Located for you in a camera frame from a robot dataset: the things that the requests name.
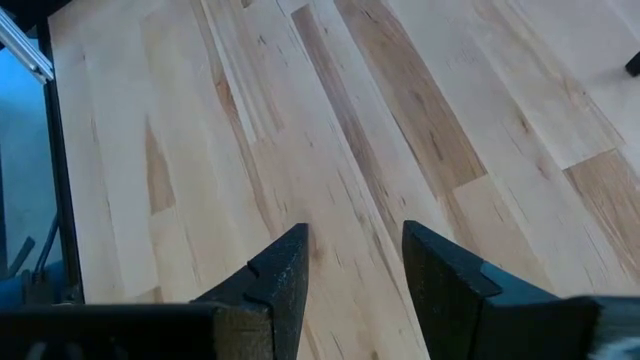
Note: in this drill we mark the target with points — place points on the silver metal bracket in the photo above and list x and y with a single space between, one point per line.
25 47

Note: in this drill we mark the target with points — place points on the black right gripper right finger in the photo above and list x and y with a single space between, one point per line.
450 300

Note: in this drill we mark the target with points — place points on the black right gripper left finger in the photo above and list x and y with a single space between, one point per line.
275 290

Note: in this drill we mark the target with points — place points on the wooden shelf with black legs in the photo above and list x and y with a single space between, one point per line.
634 65

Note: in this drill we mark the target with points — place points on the black aluminium rig frame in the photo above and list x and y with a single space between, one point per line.
61 175

